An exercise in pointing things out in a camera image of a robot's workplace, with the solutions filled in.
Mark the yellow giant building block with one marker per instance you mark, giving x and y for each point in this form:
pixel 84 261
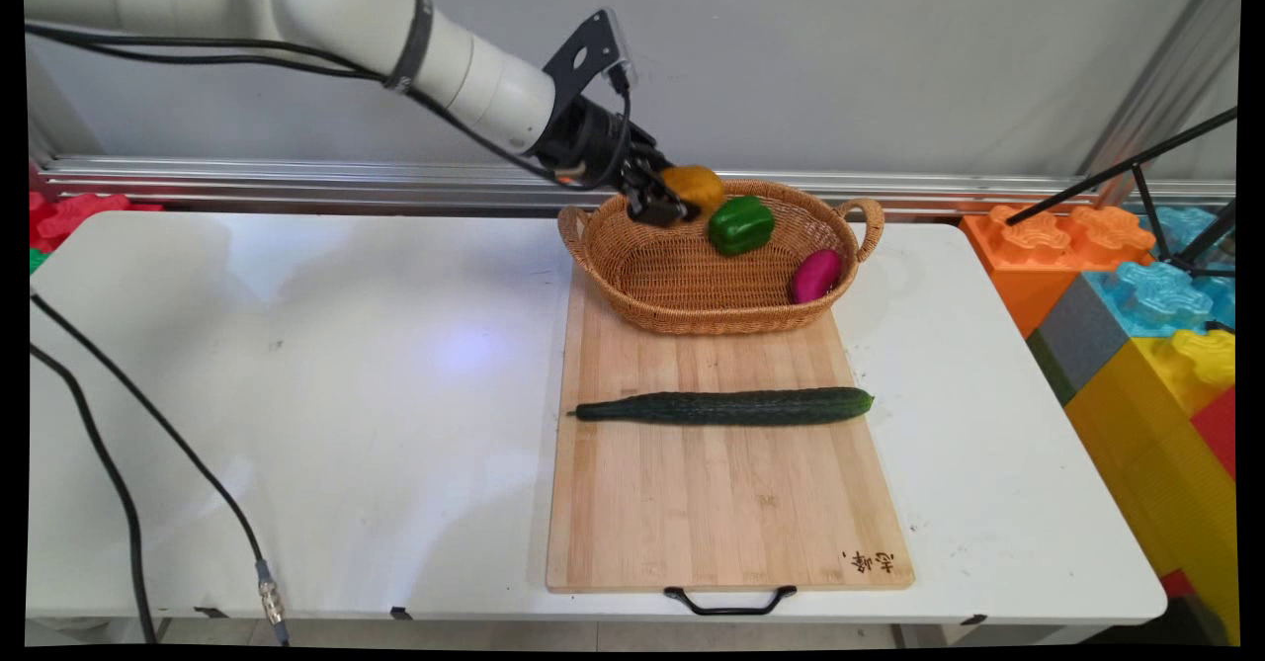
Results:
pixel 1151 463

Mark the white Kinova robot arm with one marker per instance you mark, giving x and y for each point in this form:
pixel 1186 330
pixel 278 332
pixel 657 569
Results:
pixel 316 9

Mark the grey giant building block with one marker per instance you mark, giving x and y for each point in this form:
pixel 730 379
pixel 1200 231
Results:
pixel 1072 340

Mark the red giant building block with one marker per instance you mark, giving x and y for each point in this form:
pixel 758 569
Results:
pixel 1218 429

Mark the blue giant building block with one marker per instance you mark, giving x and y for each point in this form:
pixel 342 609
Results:
pixel 1156 295

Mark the aluminium rail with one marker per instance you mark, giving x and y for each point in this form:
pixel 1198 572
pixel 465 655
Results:
pixel 296 185

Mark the black tripod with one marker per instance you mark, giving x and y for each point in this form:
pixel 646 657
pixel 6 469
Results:
pixel 1137 159

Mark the dark green cucumber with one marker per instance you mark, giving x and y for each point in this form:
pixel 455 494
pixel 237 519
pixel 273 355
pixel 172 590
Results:
pixel 731 406

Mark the magenta toy eggplant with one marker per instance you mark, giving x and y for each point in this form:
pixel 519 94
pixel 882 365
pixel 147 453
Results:
pixel 815 276

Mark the green toy bell pepper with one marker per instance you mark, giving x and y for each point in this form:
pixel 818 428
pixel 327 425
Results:
pixel 741 226

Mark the woven wicker basket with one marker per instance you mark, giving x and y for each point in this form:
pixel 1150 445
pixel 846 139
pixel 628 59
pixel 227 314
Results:
pixel 682 286

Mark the red studded building block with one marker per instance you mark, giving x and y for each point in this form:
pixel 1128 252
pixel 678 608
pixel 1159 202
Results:
pixel 79 214

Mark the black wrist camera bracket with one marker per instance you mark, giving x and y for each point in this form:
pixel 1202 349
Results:
pixel 591 48

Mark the orange giant building block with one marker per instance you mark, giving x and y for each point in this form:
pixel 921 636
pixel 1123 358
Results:
pixel 1028 266

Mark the wooden cutting board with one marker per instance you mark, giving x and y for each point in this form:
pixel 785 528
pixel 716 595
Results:
pixel 731 513

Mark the orange-brown toy potato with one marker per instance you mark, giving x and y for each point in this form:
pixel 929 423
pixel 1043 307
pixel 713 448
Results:
pixel 697 187

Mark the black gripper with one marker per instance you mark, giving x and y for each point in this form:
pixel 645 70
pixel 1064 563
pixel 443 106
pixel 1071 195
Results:
pixel 593 142

